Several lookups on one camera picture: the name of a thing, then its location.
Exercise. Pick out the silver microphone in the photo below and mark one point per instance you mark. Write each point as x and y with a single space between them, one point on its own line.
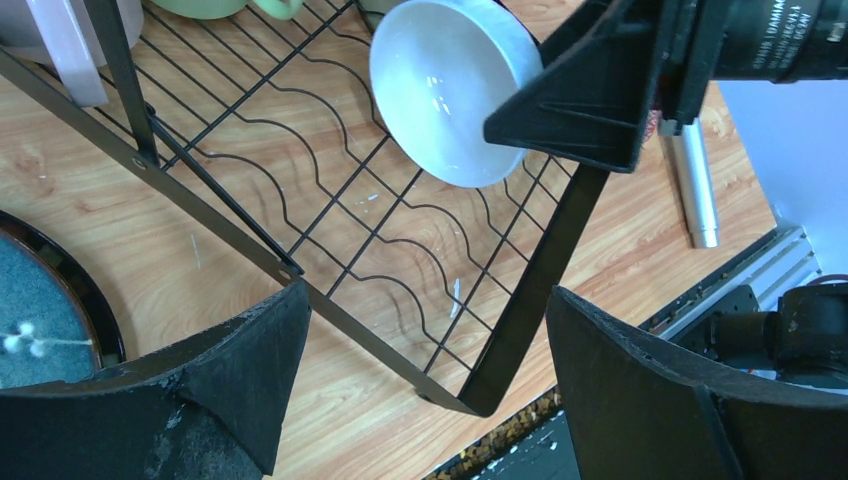
687 154

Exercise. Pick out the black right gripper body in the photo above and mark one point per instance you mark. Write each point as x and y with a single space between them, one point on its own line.
698 36

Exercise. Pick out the blue-grey ceramic plate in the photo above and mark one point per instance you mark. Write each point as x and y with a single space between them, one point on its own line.
56 323

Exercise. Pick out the white zigzag ceramic bowl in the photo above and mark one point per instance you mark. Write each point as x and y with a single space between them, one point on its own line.
438 70

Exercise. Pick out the pink ceramic mug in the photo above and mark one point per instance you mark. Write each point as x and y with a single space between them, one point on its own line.
59 34

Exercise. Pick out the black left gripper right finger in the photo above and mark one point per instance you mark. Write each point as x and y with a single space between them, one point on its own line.
640 407

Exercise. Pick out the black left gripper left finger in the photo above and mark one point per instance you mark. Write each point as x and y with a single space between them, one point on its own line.
210 406

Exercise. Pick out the light green mug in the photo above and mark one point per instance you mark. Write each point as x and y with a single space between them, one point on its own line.
217 9

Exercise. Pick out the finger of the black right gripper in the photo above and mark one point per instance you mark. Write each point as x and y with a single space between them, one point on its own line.
591 101

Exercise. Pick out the black wire dish rack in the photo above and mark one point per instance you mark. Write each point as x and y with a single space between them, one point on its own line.
266 133

